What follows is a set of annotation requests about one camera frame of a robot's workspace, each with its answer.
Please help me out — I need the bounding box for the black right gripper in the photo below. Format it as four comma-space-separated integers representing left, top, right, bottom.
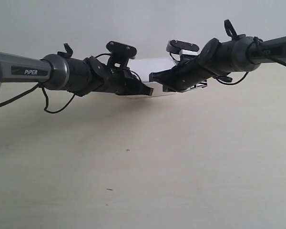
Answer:
149, 56, 209, 92

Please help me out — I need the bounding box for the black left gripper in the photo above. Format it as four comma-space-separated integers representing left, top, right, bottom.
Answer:
85, 56, 154, 97

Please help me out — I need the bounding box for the white lidded plastic container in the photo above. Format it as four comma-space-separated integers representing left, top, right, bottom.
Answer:
128, 58, 174, 98

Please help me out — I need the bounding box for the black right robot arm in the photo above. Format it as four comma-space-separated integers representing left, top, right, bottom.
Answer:
149, 36, 286, 93

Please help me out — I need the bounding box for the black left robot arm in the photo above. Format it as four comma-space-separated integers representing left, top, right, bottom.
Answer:
0, 52, 153, 97

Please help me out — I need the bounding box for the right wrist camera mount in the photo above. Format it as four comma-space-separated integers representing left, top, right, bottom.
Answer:
166, 40, 200, 64

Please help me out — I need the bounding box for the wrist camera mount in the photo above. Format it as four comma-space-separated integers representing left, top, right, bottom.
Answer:
166, 40, 200, 64
106, 41, 137, 69

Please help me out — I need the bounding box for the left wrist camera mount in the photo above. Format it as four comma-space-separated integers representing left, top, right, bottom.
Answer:
106, 41, 137, 69

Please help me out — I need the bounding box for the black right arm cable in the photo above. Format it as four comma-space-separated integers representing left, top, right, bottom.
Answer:
212, 19, 286, 85

